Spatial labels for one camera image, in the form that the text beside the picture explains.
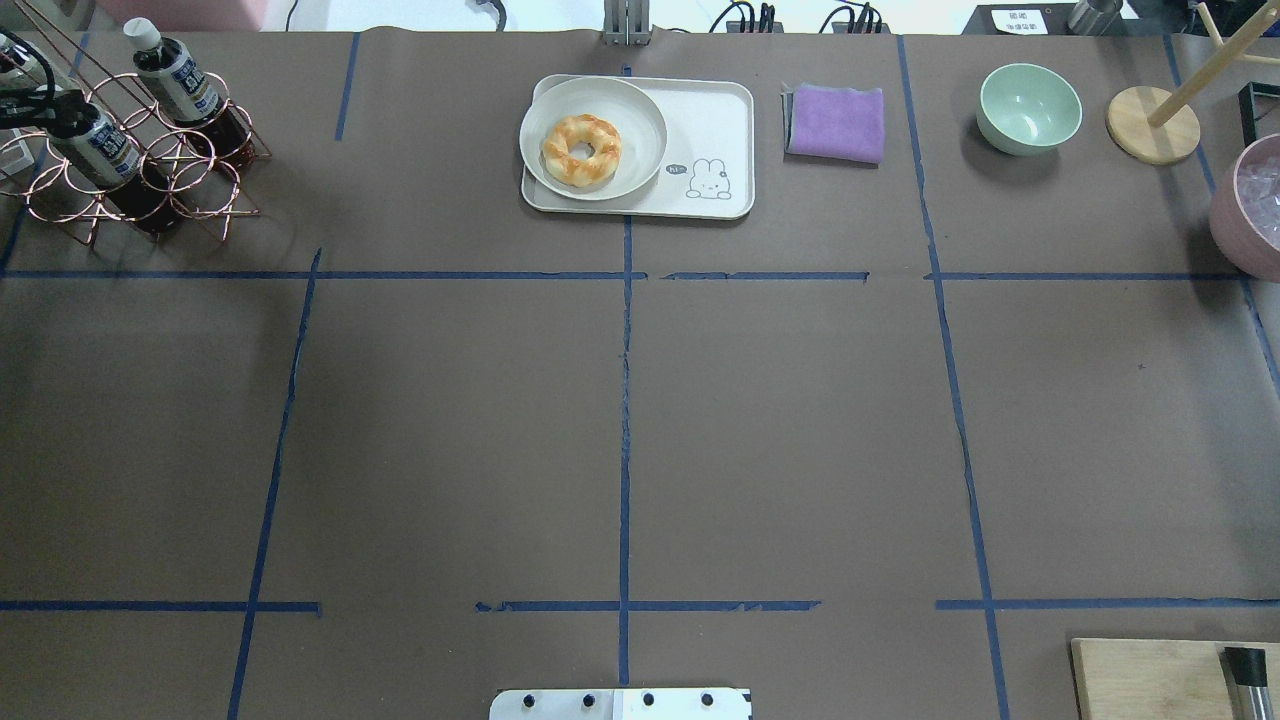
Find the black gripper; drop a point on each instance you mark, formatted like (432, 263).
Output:
(62, 113)

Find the tea bottle white cap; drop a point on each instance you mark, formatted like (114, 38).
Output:
(105, 155)

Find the cream rectangular tray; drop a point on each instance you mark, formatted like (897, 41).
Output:
(708, 168)

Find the glazed donut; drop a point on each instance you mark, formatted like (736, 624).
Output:
(582, 151)

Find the cream round plate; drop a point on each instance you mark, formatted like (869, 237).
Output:
(633, 112)

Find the purple folded cloth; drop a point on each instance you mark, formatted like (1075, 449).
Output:
(835, 123)

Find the mint green bowl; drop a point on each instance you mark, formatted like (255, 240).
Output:
(1025, 110)

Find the wooden cup stand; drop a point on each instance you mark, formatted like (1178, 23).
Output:
(1158, 126)

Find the pink bowl of ice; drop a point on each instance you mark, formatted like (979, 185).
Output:
(1243, 241)

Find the wooden cutting board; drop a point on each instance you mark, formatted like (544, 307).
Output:
(1159, 678)

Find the copper wire bottle rack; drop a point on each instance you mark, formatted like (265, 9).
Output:
(42, 185)

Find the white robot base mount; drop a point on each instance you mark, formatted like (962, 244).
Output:
(624, 703)

